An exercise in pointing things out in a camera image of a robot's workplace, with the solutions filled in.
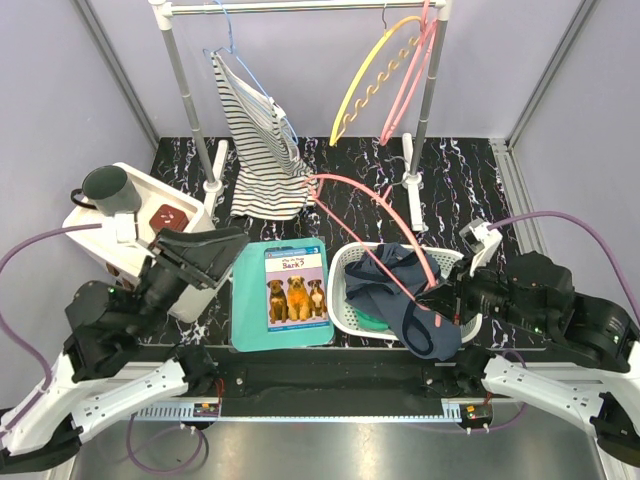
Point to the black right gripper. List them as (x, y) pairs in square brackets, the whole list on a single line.
[(450, 301)]

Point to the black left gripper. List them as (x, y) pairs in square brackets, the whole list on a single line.
[(210, 253)]

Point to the navy blue tank top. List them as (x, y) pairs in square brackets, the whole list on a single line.
[(382, 287)]

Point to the green tank top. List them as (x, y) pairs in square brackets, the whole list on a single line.
[(370, 323)]

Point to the striped white tank top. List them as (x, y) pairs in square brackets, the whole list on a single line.
[(273, 181)]

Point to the pink plastic hanger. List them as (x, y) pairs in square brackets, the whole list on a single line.
[(417, 66)]

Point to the yellow hanger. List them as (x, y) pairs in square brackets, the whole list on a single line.
[(365, 84)]

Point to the light blue wire hanger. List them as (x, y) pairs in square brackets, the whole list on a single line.
[(231, 50)]

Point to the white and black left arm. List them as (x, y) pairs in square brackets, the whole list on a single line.
[(66, 410)]

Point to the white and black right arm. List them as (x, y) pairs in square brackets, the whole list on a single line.
[(538, 296)]

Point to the dark red cube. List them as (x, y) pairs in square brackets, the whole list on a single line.
[(168, 217)]

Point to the white storage box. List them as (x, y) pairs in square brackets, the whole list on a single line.
[(124, 261)]

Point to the teal tray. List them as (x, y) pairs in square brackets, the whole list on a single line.
[(249, 310)]

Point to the white perforated plastic basket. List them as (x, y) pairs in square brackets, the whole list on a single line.
[(344, 315)]

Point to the dark grey mug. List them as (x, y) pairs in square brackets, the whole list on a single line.
[(109, 190)]

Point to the dog picture book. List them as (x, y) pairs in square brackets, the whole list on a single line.
[(295, 288)]

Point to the metal clothes rack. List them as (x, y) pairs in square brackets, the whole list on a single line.
[(165, 11)]

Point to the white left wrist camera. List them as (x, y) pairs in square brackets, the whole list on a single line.
[(120, 229)]

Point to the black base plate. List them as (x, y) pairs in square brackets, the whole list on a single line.
[(336, 382)]

